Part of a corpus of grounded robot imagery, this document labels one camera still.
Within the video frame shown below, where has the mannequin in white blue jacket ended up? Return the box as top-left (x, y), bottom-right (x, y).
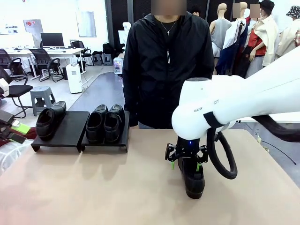
top-left (222, 1), bottom-right (249, 76)

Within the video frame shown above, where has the black computer monitor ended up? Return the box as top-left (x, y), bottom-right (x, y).
top-left (40, 32), bottom-right (65, 47)

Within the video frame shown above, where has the black backpack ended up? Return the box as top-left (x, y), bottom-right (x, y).
top-left (102, 43), bottom-right (126, 59)

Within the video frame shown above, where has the person in black jacket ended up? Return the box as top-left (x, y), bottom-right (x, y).
top-left (123, 0), bottom-right (215, 129)

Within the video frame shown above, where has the person's right forearm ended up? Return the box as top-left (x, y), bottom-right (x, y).
top-left (123, 91), bottom-right (141, 128)

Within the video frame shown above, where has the clear storage box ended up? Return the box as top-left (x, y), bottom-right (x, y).
top-left (113, 57), bottom-right (124, 75)

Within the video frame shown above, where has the mannequin with bucket hat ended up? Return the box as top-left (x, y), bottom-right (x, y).
top-left (274, 6), bottom-right (300, 63)

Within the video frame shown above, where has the mannequin in red top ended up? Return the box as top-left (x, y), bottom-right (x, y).
top-left (245, 0), bottom-right (279, 79)

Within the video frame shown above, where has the black mesh office chair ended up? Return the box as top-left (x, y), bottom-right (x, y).
top-left (0, 48), bottom-right (23, 76)
top-left (30, 48), bottom-right (61, 83)

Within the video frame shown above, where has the mannequin in grey tank top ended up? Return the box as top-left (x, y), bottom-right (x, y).
top-left (209, 2), bottom-right (233, 75)

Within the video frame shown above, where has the black shoe stand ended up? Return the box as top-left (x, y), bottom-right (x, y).
top-left (80, 110), bottom-right (131, 153)
top-left (31, 110), bottom-right (91, 153)

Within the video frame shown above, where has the background person black hair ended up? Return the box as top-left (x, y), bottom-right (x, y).
top-left (190, 4), bottom-right (203, 17)

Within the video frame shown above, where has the silver cross necklace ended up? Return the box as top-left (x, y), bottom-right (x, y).
top-left (157, 15), bottom-right (179, 37)

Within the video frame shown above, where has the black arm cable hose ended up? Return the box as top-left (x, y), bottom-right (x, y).
top-left (206, 113), bottom-right (300, 180)

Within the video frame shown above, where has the red cloth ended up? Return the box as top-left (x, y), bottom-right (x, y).
top-left (0, 131), bottom-right (38, 148)

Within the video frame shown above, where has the black cantilever chair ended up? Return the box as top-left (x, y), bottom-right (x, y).
top-left (0, 67), bottom-right (34, 119)

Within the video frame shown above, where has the wall whiteboard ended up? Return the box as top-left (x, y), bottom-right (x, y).
top-left (75, 10), bottom-right (97, 38)

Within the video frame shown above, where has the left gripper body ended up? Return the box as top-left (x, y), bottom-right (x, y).
top-left (0, 109), bottom-right (18, 143)

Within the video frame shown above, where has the white air purifier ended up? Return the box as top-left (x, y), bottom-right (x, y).
top-left (66, 63), bottom-right (83, 94)

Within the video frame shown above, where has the white mannequin bust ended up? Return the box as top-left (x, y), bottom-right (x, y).
top-left (122, 22), bottom-right (132, 44)

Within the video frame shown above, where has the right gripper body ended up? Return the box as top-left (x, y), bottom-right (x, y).
top-left (175, 137), bottom-right (202, 160)

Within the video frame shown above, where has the black leather buckle shoe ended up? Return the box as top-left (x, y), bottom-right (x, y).
top-left (85, 104), bottom-right (109, 143)
top-left (36, 100), bottom-right (67, 141)
top-left (103, 104), bottom-right (126, 144)
top-left (177, 157), bottom-right (206, 199)

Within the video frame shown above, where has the thin black floor cable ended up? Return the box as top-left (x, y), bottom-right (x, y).
top-left (259, 140), bottom-right (300, 166)

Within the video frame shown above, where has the large grey plastic stool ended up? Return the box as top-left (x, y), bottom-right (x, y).
top-left (30, 86), bottom-right (56, 117)

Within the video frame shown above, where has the white plastic wrap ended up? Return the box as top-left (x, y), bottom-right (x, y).
top-left (0, 140), bottom-right (33, 175)

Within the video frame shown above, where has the white office desk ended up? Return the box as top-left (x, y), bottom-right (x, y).
top-left (0, 47), bottom-right (89, 78)

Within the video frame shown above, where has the grey panel with red sign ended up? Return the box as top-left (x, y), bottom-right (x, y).
top-left (22, 19), bottom-right (44, 46)

